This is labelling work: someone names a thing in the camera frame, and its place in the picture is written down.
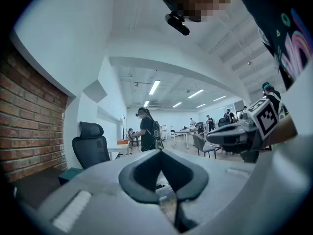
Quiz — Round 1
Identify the black graphic t-shirt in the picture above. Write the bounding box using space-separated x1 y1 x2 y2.
238 0 313 91

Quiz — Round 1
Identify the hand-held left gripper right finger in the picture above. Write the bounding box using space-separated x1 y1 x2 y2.
161 149 256 233

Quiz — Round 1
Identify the white table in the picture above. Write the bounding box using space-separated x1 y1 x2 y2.
107 142 130 160
174 128 199 148

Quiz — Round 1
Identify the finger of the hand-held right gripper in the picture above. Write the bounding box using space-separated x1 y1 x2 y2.
206 125 247 154

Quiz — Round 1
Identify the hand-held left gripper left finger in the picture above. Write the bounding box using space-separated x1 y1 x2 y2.
39 149 176 235

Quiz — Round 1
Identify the grey wall panel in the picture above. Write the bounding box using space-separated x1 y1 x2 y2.
82 79 108 103

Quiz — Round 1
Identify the group of ceiling light strips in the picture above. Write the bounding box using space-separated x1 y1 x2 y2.
143 80 227 108

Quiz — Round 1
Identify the person's right forearm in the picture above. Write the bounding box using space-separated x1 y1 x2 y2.
265 115 298 147

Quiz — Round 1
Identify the black head-mounted camera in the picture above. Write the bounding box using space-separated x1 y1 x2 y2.
164 11 191 36

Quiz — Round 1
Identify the grey chair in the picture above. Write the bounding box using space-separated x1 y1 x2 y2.
192 134 221 159

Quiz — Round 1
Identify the black mesh office chair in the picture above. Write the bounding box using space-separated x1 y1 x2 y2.
72 121 111 170

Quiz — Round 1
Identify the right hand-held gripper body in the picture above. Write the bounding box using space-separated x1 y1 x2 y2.
238 98 279 164

